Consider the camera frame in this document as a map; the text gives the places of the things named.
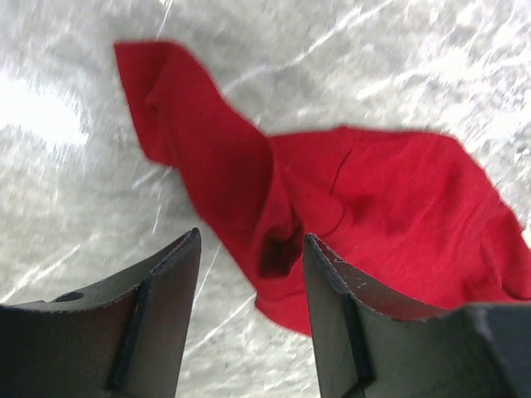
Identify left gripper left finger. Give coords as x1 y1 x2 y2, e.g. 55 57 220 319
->
1 229 202 397

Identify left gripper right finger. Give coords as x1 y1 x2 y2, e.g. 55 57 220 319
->
303 235 530 397

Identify red t-shirt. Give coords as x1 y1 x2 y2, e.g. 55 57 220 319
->
114 41 530 334

